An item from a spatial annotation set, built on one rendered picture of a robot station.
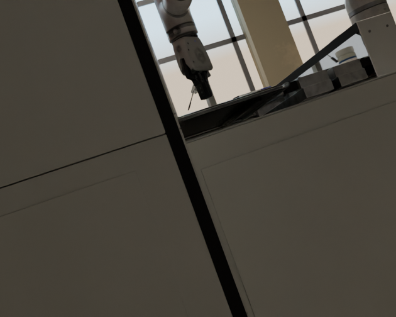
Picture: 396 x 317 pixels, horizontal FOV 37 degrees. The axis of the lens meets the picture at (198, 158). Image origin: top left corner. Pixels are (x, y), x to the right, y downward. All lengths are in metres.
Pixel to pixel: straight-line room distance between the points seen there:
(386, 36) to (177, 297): 0.80
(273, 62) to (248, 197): 3.19
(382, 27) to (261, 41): 2.92
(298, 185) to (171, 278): 0.39
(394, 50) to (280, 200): 0.47
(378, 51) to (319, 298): 0.57
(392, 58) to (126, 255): 0.80
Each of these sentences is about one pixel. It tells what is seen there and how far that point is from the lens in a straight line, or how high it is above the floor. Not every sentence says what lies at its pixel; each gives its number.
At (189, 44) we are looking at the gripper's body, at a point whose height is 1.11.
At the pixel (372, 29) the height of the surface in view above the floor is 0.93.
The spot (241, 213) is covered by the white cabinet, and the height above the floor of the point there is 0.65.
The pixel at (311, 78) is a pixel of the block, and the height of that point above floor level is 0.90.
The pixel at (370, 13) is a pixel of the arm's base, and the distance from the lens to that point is 1.91.
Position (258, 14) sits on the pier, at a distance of 4.39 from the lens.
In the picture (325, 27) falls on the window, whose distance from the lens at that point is 4.68.
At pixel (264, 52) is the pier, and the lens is 4.31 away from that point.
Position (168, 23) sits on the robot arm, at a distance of 1.65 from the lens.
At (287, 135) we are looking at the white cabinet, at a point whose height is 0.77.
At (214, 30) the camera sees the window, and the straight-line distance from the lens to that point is 4.39.
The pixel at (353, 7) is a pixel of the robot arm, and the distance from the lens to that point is 1.93.
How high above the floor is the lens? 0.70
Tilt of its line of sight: 4 degrees up
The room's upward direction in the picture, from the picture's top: 20 degrees counter-clockwise
